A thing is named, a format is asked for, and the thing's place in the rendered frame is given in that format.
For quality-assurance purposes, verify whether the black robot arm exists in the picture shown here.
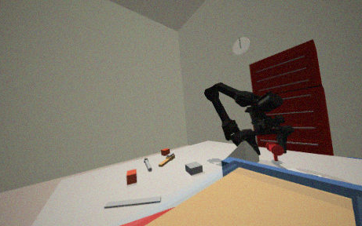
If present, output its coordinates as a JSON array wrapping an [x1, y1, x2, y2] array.
[[204, 82, 284, 147]]

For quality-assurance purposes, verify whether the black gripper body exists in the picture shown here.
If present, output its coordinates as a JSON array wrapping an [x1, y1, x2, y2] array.
[[239, 115, 294, 139]]

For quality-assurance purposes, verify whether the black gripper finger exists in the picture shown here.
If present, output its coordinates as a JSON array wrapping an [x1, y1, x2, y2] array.
[[276, 133, 291, 153], [244, 136, 261, 155]]

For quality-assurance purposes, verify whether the small reddish-brown block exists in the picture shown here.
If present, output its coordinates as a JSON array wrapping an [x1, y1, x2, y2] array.
[[161, 148, 170, 156], [126, 169, 137, 185]]

